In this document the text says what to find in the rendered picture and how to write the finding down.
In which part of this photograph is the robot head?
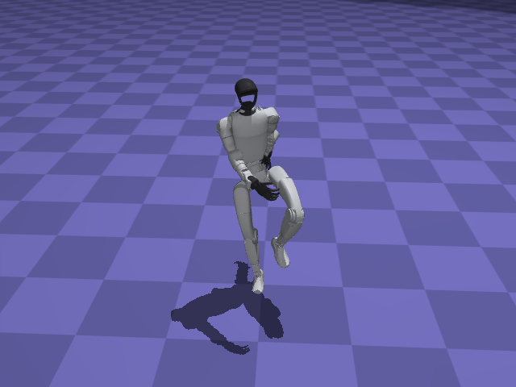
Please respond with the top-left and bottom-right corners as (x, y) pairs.
(235, 78), (258, 116)

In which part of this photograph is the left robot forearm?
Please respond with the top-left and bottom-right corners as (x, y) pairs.
(264, 141), (275, 156)

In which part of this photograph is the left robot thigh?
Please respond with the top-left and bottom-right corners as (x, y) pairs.
(267, 166), (302, 224)

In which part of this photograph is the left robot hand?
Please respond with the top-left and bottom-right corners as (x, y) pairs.
(261, 152), (272, 170)

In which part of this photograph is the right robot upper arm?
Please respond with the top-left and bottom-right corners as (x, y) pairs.
(216, 116), (243, 161)

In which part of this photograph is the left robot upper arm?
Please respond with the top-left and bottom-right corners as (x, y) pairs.
(264, 107), (280, 144)

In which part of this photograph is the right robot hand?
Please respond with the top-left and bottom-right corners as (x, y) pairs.
(248, 176), (280, 201)

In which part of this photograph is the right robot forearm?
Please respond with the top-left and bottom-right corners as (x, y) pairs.
(228, 153), (252, 187)

